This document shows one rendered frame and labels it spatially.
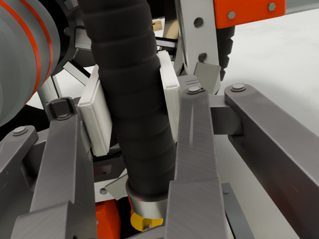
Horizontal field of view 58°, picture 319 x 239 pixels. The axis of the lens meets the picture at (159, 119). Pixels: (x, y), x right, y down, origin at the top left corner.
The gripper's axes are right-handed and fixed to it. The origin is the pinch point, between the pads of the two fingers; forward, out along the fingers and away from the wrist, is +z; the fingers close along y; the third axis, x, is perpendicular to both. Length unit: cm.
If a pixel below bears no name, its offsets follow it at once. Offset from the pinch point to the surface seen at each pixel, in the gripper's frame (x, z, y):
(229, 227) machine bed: -75, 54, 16
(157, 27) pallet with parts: -78, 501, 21
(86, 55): -11, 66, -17
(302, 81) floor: -83, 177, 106
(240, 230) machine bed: -75, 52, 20
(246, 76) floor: -83, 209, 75
